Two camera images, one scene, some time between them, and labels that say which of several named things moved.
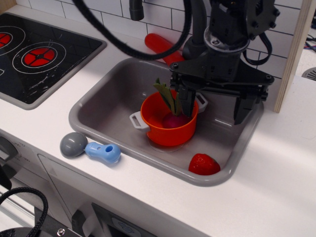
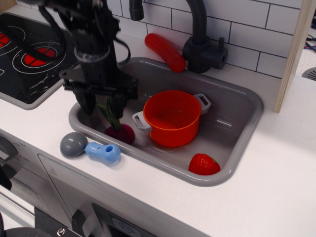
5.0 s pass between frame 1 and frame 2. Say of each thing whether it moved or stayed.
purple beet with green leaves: moved
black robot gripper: moved
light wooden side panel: stayed
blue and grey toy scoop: stayed
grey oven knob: stayed
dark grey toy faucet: stayed
